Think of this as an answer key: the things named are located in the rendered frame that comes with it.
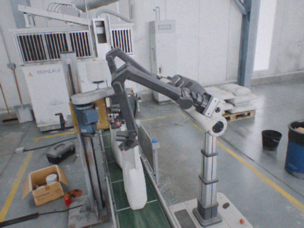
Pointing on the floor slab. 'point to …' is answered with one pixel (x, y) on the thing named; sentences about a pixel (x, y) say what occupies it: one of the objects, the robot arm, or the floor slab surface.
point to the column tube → (80, 133)
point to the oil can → (67, 199)
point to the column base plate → (86, 213)
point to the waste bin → (295, 150)
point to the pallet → (238, 114)
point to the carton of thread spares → (39, 175)
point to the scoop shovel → (21, 110)
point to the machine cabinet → (55, 73)
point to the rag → (75, 193)
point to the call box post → (156, 167)
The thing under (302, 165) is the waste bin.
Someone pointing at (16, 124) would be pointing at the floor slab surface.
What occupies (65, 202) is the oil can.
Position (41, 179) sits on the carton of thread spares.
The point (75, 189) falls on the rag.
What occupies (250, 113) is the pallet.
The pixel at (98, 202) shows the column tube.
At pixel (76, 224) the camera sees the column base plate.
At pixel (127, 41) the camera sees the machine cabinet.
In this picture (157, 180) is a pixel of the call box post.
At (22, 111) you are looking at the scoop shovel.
